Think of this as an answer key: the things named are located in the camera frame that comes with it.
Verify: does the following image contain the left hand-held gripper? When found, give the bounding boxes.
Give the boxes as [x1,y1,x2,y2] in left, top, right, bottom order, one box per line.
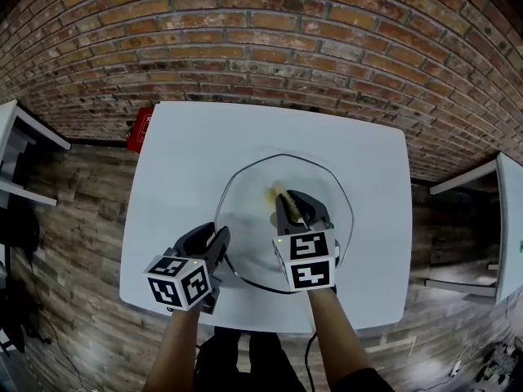
[142,221,231,316]

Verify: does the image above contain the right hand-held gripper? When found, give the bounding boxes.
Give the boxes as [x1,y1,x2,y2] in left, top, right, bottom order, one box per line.
[271,189,340,292]

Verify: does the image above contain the yellow sponge brush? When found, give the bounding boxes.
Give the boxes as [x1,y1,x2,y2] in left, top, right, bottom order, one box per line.
[261,180,306,227]

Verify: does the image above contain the round glass plate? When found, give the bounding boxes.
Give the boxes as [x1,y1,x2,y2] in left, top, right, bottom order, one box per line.
[214,153,355,296]

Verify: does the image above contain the person's left forearm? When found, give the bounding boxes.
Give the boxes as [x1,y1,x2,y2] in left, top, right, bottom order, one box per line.
[142,308,202,392]

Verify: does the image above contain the person's right forearm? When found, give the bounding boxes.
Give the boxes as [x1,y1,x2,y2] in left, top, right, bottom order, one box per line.
[306,287,394,392]

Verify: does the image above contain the red fire extinguisher box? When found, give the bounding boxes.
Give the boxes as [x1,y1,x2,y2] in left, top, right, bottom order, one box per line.
[125,106,154,153]

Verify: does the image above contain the person's black trousers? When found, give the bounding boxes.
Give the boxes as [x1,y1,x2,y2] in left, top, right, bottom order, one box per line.
[194,327,306,392]

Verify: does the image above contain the white side table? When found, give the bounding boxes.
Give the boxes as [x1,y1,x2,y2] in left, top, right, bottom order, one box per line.
[422,151,523,306]
[0,99,73,208]

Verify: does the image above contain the black cable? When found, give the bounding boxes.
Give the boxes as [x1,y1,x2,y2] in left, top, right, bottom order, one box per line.
[305,331,324,392]

